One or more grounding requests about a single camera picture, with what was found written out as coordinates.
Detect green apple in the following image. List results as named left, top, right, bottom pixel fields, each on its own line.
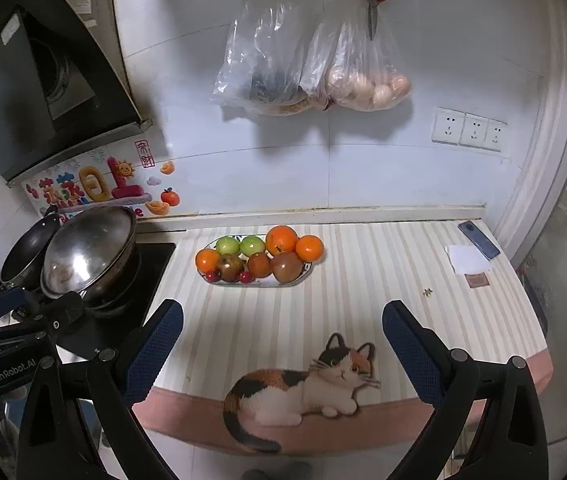
left=239, top=235, right=266, bottom=258
left=215, top=236, right=241, bottom=256

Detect dark brownish orange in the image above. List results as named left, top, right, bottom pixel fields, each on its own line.
left=247, top=252, right=272, bottom=278

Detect plastic bag dark contents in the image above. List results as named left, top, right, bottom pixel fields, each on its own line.
left=212, top=0, right=318, bottom=116

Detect floral oval plate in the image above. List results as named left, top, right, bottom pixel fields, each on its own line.
left=195, top=234, right=313, bottom=288

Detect steel wok with lid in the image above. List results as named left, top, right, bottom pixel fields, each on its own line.
left=40, top=206, right=137, bottom=301

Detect black induction cooktop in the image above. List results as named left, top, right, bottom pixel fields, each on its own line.
left=57, top=243, right=176, bottom=359

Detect colourful wall sticker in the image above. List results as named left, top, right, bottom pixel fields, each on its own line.
left=20, top=133, right=182, bottom=221

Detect cherry tomato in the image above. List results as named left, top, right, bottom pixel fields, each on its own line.
left=239, top=271, right=254, bottom=284
left=204, top=270, right=221, bottom=283

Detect small brown card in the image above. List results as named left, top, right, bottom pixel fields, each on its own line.
left=465, top=273, right=489, bottom=289

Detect large orange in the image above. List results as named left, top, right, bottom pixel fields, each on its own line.
left=265, top=226, right=299, bottom=257

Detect white wall socket strip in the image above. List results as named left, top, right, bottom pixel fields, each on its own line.
left=431, top=107, right=508, bottom=153

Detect black range hood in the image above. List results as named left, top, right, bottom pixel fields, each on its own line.
left=0, top=0, right=147, bottom=182

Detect plastic bag with eggs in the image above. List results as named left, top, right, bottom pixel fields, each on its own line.
left=300, top=0, right=413, bottom=112

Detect dark red apple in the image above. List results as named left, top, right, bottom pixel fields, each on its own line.
left=218, top=254, right=244, bottom=283

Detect white paper sheet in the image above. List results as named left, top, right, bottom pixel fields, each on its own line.
left=446, top=245, right=492, bottom=275

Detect striped cat table mat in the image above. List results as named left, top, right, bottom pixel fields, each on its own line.
left=134, top=221, right=553, bottom=455

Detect small orange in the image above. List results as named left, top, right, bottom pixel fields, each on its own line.
left=295, top=235, right=325, bottom=262
left=195, top=248, right=221, bottom=274

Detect black frying pan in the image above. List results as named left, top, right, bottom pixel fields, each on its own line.
left=0, top=205, right=61, bottom=290

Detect green apple front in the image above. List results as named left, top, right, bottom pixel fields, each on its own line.
left=215, top=236, right=241, bottom=256

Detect green apple back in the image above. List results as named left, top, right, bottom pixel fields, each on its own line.
left=239, top=235, right=266, bottom=258

